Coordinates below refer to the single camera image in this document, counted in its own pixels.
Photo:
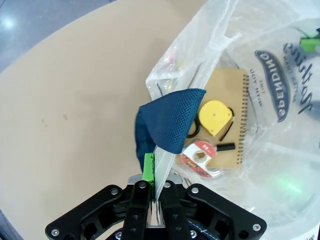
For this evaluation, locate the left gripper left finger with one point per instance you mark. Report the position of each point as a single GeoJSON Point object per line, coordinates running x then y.
{"type": "Point", "coordinates": [136, 205]}

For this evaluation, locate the small clear packet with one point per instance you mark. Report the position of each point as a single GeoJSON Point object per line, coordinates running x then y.
{"type": "Point", "coordinates": [172, 62]}

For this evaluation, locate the small black bar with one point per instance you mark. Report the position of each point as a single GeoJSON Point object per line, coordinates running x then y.
{"type": "Point", "coordinates": [226, 146]}

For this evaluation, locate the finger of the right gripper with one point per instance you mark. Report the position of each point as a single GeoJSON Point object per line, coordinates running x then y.
{"type": "Point", "coordinates": [310, 42]}

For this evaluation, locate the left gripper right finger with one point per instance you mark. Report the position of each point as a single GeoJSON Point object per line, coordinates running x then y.
{"type": "Point", "coordinates": [175, 212]}

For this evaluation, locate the brown spiral notebook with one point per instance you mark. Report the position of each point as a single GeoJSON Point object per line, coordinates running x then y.
{"type": "Point", "coordinates": [226, 160]}

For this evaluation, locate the red white tape dispenser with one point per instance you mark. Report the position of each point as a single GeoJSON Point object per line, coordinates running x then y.
{"type": "Point", "coordinates": [192, 153]}

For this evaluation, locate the yellow tape measure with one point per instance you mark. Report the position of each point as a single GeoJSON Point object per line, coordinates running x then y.
{"type": "Point", "coordinates": [213, 117]}

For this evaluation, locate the white plastic bag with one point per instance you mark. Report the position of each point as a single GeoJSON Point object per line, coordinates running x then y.
{"type": "Point", "coordinates": [275, 175]}

